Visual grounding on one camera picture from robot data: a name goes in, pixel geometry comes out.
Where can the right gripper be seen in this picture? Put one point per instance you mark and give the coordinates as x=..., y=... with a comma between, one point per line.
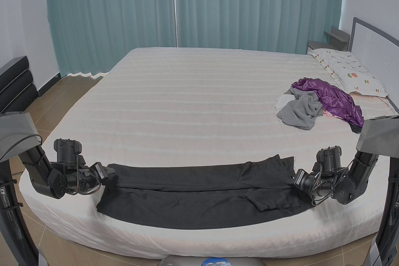
x=301, y=179

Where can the white garment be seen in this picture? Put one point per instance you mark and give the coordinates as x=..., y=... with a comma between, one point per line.
x=282, y=101

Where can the bed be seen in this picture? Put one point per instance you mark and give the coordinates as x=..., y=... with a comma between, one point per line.
x=187, y=96

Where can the purple satin garment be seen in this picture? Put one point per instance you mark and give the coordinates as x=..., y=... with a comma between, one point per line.
x=333, y=98

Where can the black T-shirt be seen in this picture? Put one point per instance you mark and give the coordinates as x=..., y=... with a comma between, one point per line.
x=187, y=196

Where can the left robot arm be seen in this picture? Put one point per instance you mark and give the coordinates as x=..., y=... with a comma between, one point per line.
x=31, y=162

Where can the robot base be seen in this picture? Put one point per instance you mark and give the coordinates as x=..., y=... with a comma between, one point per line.
x=208, y=261

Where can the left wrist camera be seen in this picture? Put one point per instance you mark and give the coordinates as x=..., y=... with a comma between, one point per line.
x=81, y=160

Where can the pink garment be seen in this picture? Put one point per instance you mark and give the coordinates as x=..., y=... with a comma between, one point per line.
x=327, y=113

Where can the white printed pillow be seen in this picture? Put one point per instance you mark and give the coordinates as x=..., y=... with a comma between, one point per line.
x=349, y=71

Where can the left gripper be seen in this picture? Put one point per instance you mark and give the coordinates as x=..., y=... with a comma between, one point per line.
x=100, y=172

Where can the black chest of drawers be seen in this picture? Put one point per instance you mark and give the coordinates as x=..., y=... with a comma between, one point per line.
x=15, y=84

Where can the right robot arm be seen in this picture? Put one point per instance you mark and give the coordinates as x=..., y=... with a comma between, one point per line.
x=361, y=171

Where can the grey garment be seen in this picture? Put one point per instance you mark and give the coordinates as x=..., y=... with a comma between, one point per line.
x=299, y=113

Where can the grey bedside table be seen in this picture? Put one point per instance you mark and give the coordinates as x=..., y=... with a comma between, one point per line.
x=336, y=36

